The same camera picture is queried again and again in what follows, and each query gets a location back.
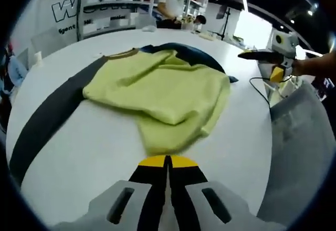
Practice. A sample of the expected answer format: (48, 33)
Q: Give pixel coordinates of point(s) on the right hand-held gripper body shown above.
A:
(286, 47)

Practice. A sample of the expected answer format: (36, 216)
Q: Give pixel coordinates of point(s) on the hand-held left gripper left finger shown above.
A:
(147, 178)

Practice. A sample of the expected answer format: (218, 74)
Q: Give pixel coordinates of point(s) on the metal shelf unit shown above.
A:
(113, 4)

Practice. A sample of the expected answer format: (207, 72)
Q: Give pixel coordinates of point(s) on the white paper cup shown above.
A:
(38, 59)

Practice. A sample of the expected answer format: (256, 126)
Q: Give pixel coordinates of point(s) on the black tripod stand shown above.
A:
(225, 21)

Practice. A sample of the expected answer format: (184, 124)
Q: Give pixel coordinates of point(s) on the person's black printed shirt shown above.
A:
(324, 86)

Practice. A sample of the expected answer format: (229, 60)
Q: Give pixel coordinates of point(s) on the crumpled white cloth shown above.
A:
(148, 28)

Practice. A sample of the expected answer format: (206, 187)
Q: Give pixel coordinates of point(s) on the yellow colour-block garment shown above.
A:
(162, 94)

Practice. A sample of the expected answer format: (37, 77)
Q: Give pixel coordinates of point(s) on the person's right hand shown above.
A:
(300, 67)

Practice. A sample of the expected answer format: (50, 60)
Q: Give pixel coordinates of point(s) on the cream cloth item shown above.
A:
(207, 35)

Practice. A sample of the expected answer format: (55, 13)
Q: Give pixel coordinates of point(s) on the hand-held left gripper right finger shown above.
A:
(189, 178)

